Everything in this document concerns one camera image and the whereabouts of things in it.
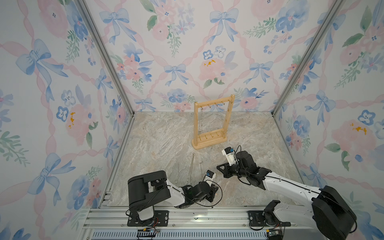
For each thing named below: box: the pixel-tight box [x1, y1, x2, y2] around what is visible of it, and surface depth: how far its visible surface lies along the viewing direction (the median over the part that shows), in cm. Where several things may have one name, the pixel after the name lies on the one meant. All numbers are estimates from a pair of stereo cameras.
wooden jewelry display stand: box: [191, 94, 235, 150], surface depth 100 cm
